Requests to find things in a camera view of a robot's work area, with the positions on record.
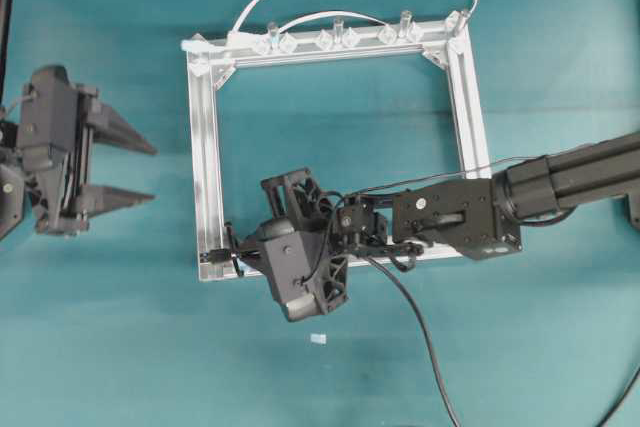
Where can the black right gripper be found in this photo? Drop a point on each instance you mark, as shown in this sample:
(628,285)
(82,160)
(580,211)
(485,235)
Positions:
(297,197)

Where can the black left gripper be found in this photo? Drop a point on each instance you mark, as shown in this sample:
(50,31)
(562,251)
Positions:
(62,198)

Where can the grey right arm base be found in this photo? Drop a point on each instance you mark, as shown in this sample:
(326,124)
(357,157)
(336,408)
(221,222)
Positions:
(632,209)

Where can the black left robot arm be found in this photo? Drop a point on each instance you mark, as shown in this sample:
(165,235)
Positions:
(14,178)

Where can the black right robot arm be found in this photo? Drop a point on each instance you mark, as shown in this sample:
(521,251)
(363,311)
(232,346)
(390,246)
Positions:
(479,218)

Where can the small blue white tag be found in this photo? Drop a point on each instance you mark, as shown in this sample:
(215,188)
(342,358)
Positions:
(318,338)

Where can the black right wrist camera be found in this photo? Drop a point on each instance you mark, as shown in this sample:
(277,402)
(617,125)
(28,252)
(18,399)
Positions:
(287,259)

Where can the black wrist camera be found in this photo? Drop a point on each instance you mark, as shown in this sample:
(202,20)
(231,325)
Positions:
(287,259)
(48,121)

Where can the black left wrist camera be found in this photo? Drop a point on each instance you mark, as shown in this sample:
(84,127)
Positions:
(48,121)

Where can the clear plastic clip post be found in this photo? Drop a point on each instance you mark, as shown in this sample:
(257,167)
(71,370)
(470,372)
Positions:
(340,37)
(405,31)
(274,42)

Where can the silver aluminium extrusion frame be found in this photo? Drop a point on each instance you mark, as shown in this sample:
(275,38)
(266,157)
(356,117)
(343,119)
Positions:
(367,115)

